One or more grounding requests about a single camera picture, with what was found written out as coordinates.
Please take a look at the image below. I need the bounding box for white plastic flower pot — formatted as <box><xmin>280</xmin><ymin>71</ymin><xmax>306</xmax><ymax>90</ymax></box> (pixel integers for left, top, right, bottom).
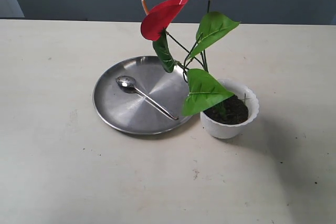
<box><xmin>200</xmin><ymin>79</ymin><xmax>259</xmax><ymax>139</ymax></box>

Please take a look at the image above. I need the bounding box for dark soil in pot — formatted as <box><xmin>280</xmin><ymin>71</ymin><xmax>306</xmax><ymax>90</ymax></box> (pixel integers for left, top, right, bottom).
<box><xmin>204</xmin><ymin>95</ymin><xmax>248</xmax><ymax>125</ymax></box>

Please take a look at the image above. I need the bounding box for red artificial anthurium flower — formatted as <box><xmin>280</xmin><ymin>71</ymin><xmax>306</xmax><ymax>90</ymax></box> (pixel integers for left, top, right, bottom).
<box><xmin>140</xmin><ymin>0</ymin><xmax>240</xmax><ymax>115</ymax></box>

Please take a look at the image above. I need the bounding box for stainless steel spoon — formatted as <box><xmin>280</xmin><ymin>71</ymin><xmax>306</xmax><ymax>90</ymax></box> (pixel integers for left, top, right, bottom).
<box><xmin>116</xmin><ymin>76</ymin><xmax>179</xmax><ymax>120</ymax></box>

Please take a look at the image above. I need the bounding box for round stainless steel plate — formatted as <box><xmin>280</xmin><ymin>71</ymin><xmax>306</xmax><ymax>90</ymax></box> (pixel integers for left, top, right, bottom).
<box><xmin>92</xmin><ymin>56</ymin><xmax>190</xmax><ymax>135</ymax></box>

